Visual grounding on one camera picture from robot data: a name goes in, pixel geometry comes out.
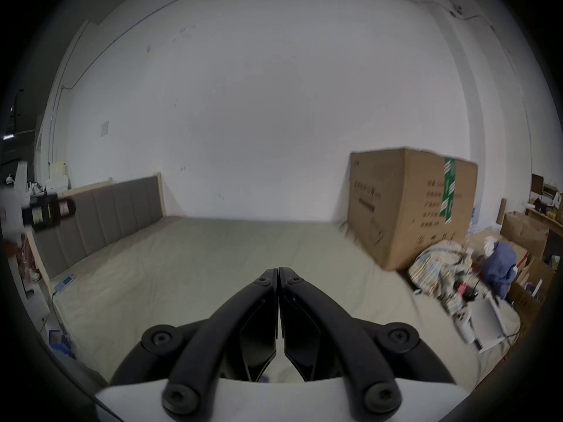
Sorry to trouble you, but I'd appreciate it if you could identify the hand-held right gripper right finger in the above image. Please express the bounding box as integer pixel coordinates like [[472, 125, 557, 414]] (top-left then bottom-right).
[[279, 267, 456, 416]]

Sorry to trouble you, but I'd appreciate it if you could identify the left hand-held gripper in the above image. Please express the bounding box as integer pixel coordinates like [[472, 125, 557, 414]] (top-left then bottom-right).
[[0, 186, 76, 236]]

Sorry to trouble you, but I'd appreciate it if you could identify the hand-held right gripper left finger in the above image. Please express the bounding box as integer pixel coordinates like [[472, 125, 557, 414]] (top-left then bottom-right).
[[109, 267, 279, 416]]

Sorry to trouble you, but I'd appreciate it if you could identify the white box on headboard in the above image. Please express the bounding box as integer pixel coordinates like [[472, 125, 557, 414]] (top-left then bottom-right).
[[46, 161, 71, 192]]

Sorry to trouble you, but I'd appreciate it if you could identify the grey padded headboard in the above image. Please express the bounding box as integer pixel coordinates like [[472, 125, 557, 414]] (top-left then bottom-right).
[[32, 172, 168, 280]]

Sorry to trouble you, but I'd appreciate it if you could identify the bed with beige sheet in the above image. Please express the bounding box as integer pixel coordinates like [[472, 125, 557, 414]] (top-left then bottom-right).
[[48, 216, 522, 390]]

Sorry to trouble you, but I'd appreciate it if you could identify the striped cloth bundle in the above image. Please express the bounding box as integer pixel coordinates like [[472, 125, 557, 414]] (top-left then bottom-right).
[[407, 240, 475, 301]]

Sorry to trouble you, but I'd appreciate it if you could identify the white flat box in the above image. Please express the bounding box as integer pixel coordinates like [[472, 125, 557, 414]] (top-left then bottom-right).
[[467, 295, 514, 353]]

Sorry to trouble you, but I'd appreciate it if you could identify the large brown carton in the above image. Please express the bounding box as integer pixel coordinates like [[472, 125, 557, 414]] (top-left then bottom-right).
[[347, 147, 479, 272]]

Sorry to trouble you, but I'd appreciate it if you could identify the dark blue garment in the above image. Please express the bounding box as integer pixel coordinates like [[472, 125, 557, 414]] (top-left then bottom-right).
[[479, 241, 519, 300]]

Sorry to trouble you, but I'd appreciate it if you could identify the open brown carton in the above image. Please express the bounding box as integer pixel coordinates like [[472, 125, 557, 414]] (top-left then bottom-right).
[[501, 211, 556, 280]]

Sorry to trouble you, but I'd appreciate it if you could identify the wooden shelf with items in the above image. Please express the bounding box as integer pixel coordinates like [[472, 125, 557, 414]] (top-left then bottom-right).
[[527, 173, 563, 225]]

